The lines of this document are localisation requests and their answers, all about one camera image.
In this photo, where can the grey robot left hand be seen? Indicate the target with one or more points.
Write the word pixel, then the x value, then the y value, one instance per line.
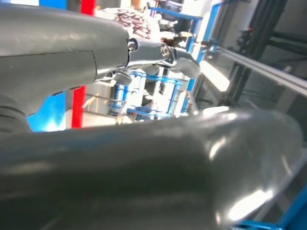
pixel 119 174

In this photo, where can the red barrier belt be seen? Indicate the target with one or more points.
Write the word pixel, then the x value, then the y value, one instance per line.
pixel 79 108

